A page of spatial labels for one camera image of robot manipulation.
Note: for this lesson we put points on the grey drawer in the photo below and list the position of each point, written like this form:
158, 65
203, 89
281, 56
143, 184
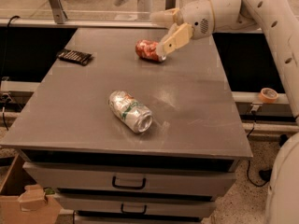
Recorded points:
108, 178
135, 206

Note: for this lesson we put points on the grey drawer cabinet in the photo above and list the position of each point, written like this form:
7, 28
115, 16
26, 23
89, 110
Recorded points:
125, 141

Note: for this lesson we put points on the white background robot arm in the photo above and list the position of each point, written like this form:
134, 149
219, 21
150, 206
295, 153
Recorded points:
179, 32

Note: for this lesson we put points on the black power adapter with cable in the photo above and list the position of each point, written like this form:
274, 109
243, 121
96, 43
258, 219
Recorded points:
265, 176

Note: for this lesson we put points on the silver green soda can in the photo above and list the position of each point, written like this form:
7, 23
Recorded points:
133, 114

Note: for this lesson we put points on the cardboard box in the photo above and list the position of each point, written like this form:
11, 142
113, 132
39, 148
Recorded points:
23, 201

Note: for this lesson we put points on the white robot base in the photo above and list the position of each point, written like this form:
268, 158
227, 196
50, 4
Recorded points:
282, 204

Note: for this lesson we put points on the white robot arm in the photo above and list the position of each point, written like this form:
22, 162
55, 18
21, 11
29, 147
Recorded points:
274, 17

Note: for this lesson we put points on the metal bracket left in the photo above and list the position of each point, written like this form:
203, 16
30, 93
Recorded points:
57, 11

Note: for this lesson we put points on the top grey drawer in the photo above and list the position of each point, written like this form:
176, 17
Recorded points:
108, 178

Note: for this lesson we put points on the middle grey drawer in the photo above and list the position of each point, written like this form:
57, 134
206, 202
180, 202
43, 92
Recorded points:
135, 206

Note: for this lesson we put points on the red coke can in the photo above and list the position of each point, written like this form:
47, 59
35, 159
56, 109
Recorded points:
146, 49

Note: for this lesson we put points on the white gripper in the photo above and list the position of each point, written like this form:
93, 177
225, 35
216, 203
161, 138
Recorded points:
196, 19

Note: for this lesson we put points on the tan tape roll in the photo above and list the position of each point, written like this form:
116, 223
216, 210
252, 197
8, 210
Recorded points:
268, 95

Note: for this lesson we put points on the black chip bag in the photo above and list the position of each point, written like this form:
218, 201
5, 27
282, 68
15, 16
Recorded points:
74, 56

